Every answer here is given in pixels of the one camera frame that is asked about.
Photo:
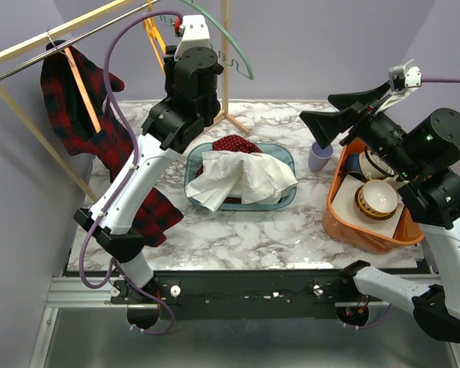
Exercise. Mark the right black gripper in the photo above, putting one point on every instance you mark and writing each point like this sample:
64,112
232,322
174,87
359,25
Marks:
326,125

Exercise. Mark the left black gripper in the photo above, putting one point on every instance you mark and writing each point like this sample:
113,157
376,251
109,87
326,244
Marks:
169,56

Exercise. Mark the yellow plastic hanger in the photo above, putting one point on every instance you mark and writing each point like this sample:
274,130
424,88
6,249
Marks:
156,41

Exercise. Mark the green wire hanger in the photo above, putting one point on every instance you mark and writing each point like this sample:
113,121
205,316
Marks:
233,63

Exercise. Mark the wooden hanger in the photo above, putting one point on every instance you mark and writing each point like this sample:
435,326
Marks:
80,84

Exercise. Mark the red plaid shirt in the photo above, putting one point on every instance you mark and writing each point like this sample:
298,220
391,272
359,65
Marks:
111,145

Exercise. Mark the red polka dot skirt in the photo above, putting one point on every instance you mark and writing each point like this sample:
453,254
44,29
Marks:
235,143

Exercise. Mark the white shirt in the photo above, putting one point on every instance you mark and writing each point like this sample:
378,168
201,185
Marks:
251,177

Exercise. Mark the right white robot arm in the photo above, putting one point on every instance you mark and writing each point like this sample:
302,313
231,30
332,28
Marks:
422,159

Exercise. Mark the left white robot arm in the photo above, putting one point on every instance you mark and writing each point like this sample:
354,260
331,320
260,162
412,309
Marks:
190,106

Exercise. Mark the purple plastic cup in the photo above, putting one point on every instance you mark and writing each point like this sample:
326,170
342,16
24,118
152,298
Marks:
319,157

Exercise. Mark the dark blue cup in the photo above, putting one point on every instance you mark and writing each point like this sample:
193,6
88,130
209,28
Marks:
352,165

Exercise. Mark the floral ceramic mug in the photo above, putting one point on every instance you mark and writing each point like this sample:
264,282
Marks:
372,167

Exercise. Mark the white square plate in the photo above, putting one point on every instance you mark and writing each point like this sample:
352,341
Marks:
346,210

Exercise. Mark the yellow rimmed white bowl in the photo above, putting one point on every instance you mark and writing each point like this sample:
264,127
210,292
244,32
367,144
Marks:
376,199

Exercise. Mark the blue transparent plastic tray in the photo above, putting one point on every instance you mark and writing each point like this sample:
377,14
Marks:
194,168

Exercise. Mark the orange plastic bin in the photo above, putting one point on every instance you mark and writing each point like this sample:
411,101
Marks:
407,233

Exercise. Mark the wooden clothes rack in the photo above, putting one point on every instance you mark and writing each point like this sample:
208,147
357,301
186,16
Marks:
38,40

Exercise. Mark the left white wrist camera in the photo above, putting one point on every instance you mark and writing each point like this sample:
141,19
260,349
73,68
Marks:
194,33

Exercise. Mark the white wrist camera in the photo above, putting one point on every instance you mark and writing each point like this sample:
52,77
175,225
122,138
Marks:
194,33
404,80

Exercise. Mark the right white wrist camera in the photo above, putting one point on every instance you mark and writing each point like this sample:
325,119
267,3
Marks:
404,80

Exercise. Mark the black mounting rail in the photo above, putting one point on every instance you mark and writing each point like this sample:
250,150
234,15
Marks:
264,294

